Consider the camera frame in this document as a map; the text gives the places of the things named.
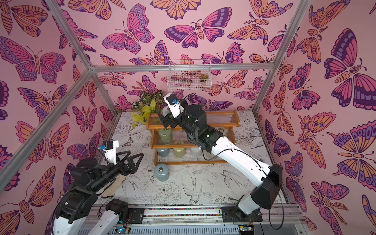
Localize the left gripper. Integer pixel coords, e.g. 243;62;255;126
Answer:
90;150;144;193

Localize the green tea canister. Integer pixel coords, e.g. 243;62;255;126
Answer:
158;129;173;143

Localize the light blue tall canister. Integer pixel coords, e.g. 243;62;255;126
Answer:
154;164;169;182

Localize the white tea canister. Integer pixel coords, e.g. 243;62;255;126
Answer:
163;106;170;116

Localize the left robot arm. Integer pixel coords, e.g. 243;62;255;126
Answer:
51;151;144;235

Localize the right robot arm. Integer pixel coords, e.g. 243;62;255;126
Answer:
158;104;283;214

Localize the wooden three-tier shelf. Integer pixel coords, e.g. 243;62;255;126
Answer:
146;111;240;165

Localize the blue canister bottom shelf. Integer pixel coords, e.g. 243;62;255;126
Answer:
157;148;170;157

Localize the yellow-green canister bottom shelf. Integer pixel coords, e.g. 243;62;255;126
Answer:
173;147;186;158

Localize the white canister bottom shelf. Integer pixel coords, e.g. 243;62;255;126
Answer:
190;147;202;157

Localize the potted green leafy plant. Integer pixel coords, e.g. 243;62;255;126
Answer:
131;90;165;129

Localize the beige work glove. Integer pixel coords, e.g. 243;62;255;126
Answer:
101;175;126;198

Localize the small succulent in basket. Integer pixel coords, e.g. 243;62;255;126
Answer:
199;74;209;80

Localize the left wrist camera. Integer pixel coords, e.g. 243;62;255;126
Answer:
99;140;119;165

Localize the white wire basket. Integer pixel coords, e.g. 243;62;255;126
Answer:
166;59;212;92

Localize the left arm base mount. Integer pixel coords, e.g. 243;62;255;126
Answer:
102;207;145;225

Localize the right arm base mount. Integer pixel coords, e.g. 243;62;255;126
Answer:
219;206;263;223

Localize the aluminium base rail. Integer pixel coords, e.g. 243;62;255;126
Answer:
77;204;312;235

